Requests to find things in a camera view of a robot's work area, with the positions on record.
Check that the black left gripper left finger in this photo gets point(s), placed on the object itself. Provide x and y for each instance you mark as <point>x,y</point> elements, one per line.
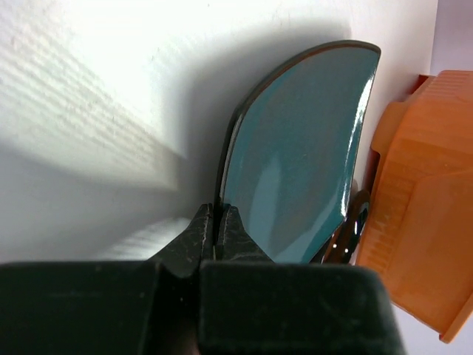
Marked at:
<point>107,307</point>

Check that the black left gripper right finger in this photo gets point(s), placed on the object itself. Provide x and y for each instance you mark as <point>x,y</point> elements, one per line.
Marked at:
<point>250,305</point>

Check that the teal square plate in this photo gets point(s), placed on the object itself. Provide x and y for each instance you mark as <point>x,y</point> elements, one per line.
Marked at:
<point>289,154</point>

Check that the orange plastic bin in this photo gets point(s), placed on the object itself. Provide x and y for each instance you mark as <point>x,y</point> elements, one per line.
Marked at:
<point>418,236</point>

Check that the black round plate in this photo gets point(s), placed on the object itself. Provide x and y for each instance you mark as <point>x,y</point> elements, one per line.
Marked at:
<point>345,240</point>

